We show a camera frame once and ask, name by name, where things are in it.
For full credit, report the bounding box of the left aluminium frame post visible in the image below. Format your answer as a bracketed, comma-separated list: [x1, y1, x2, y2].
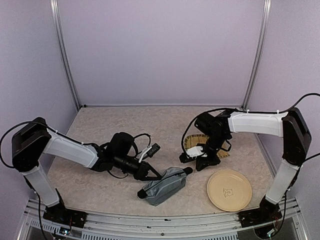
[50, 0, 82, 111]

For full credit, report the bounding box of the aluminium frame post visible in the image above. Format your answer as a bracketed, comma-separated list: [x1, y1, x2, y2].
[50, 0, 82, 111]
[241, 0, 272, 109]

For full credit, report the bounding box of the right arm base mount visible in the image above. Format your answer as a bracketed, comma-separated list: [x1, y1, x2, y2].
[238, 196, 283, 228]

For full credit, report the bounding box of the grey zip pouch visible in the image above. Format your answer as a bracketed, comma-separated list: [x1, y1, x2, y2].
[137, 167, 193, 206]

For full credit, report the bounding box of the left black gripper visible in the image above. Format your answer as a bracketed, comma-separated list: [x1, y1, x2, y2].
[114, 153, 162, 181]

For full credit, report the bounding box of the right aluminium frame post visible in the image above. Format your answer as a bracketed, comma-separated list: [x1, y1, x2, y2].
[241, 0, 272, 109]

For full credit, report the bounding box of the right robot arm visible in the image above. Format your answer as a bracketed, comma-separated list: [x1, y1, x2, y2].
[194, 107, 312, 222]

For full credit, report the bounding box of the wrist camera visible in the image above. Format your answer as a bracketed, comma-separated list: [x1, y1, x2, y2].
[138, 143, 161, 163]
[179, 146, 205, 164]

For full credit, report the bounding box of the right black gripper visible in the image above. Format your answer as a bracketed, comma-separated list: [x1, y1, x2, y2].
[196, 132, 229, 171]

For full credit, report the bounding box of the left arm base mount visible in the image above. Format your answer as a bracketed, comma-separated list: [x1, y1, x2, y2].
[43, 189, 88, 229]

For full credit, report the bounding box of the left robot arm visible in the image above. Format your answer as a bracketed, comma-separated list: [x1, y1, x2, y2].
[11, 117, 162, 223]

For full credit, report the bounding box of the front aluminium rail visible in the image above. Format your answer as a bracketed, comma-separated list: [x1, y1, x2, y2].
[14, 198, 312, 240]

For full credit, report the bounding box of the woven bamboo tray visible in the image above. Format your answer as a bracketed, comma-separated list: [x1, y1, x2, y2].
[183, 134, 229, 159]

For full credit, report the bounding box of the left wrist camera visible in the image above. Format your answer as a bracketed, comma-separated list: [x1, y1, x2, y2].
[138, 143, 161, 163]

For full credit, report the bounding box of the beige round plate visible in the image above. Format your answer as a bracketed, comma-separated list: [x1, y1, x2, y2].
[206, 169, 253, 212]

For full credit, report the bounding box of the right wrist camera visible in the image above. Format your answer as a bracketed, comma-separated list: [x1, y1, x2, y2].
[179, 146, 205, 164]

